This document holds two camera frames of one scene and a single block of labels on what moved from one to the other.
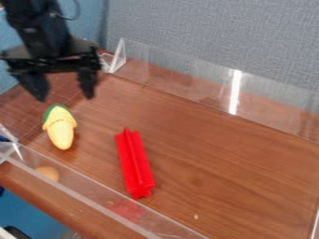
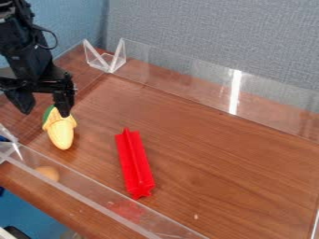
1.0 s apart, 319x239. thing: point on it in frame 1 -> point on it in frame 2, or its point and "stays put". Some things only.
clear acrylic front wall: [108, 204] stays put
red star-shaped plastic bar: [140, 181] stays put
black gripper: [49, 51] -> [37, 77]
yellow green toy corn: [59, 123] stays put
